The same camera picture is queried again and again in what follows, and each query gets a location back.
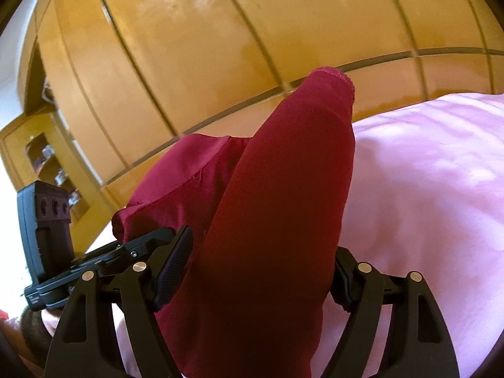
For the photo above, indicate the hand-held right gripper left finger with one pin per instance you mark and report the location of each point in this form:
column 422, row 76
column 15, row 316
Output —
column 175, row 260

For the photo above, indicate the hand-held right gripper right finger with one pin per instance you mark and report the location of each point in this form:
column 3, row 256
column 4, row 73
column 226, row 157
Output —
column 341, row 283

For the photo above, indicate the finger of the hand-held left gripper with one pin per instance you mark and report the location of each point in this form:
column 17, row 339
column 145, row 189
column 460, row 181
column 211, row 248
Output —
column 149, row 244

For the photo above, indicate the maroon garment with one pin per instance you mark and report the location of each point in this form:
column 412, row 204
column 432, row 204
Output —
column 275, row 204

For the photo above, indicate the person's left forearm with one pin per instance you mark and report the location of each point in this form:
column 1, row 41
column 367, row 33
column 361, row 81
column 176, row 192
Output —
column 35, row 330

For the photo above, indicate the wooden display shelf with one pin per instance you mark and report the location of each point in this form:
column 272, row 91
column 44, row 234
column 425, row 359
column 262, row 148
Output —
column 39, row 153

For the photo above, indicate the pink bed sheet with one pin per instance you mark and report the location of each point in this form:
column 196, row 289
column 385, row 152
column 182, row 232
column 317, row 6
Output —
column 425, row 185

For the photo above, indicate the wooden wardrobe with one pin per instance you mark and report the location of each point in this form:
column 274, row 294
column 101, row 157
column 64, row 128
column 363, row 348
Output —
column 197, row 47

